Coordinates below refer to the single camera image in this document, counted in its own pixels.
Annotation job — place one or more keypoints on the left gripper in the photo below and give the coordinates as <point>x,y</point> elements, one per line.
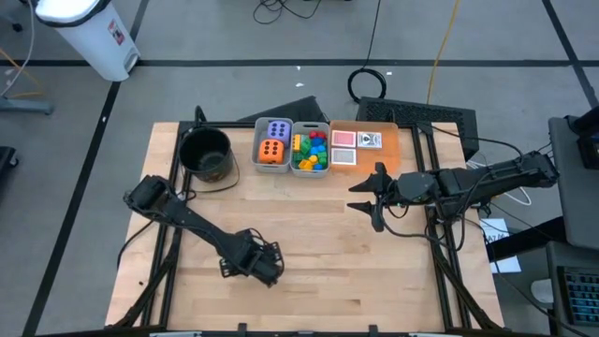
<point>255,257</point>

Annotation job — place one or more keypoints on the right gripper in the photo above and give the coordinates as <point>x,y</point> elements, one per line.
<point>412,187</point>

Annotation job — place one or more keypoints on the red card deck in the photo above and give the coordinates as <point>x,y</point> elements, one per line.
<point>344,138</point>

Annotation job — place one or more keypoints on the dark blue toy brick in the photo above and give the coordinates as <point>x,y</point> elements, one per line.
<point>317,150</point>

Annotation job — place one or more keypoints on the red toy block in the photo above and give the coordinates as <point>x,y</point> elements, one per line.
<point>318,135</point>

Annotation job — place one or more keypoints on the orange toy brick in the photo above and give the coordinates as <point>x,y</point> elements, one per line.
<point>297,142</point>

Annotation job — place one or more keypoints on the orange foam dice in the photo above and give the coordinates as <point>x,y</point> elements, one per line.
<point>271,152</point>

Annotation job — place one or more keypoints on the purple foam dice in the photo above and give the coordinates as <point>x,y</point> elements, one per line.
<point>279,130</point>

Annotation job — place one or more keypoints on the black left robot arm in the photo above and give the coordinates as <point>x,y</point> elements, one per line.
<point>187,220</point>

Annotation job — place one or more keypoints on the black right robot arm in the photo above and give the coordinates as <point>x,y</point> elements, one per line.
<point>496,178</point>

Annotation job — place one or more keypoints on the translucent orange tray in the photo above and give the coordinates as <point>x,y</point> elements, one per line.
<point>390,154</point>

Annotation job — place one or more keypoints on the grey plastic bin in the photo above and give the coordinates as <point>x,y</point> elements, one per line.
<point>259,126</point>
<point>323,174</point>

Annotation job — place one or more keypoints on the black perforated metal panel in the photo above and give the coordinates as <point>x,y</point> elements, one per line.
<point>412,112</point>

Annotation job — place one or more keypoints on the black flat panel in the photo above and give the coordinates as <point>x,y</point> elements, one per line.
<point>299,110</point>

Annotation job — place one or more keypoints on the black pumpkin-face bucket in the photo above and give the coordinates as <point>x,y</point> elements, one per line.
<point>206,150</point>

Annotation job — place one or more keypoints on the white paper sheet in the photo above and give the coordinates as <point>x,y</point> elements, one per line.
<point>501,231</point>

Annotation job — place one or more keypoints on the black desk foot bar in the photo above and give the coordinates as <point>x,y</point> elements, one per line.
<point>524,238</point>

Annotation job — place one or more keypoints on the white computer mouse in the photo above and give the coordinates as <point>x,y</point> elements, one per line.
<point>543,290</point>

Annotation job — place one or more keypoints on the grey desk with keyboard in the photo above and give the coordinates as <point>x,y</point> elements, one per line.
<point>561,255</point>

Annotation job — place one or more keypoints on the black desk device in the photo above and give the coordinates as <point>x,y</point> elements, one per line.
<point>590,150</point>

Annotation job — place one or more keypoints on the backlit keyboard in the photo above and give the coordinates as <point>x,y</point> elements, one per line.
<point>580,295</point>

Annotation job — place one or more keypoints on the black chair base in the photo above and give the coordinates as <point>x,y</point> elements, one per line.
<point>7,161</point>

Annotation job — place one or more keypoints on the white trash bin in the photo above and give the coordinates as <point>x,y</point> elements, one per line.
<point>93,42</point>

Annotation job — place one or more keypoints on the grey stand base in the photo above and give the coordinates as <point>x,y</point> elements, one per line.
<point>25,105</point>

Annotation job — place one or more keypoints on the black aluminium table frame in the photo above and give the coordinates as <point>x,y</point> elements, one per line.
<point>234,124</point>

